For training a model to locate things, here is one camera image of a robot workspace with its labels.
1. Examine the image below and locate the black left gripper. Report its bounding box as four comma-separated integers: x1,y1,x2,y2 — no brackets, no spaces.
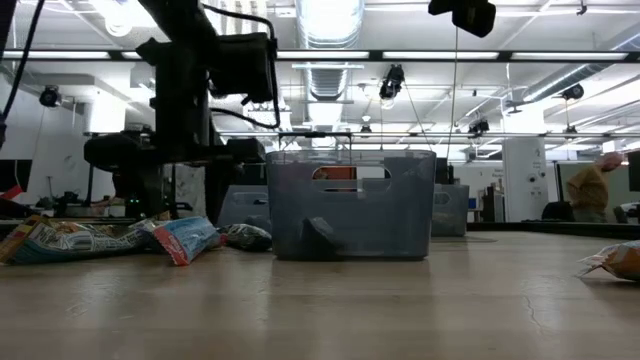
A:
83,38,267,225

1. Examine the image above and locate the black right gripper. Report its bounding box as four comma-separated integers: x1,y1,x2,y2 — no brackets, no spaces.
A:
428,0,497,39

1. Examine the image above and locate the blue red-ended granola bar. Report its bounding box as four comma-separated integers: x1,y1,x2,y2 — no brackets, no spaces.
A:
149,215,224,267

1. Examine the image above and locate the green and blue granola bar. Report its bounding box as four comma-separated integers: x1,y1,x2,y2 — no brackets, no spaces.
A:
0,214,161,266

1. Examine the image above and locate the dark blue Chewy bar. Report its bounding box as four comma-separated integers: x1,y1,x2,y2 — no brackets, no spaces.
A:
298,216,346,260
219,223,275,253

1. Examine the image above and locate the blue orange-ended granola bar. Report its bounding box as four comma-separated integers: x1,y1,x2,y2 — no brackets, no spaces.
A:
574,239,640,282

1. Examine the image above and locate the white draped sheet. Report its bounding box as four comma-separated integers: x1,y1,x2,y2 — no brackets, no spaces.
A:
172,163,207,219

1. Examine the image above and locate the grey translucent plastic bin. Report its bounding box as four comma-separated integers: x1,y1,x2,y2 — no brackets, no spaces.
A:
217,184,274,236
264,149,439,262
432,183,471,238

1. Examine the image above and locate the white square pillar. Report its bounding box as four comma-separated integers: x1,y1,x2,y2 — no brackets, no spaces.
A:
501,137,550,224

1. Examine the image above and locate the orange background object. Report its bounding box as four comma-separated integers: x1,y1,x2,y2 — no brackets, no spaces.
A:
312,166,358,181

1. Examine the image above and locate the person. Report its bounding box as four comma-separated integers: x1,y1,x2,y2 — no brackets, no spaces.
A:
566,151,626,224

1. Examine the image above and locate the black office chair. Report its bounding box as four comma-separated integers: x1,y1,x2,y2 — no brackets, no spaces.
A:
541,200,576,223

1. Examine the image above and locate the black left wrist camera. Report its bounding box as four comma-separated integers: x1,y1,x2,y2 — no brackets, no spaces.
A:
208,31,279,105

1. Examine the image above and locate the silver ventilation duct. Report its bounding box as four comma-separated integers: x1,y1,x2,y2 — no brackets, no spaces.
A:
294,0,366,101

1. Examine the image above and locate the black wall monitor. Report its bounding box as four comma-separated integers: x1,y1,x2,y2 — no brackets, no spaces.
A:
628,150,640,193
0,158,34,194

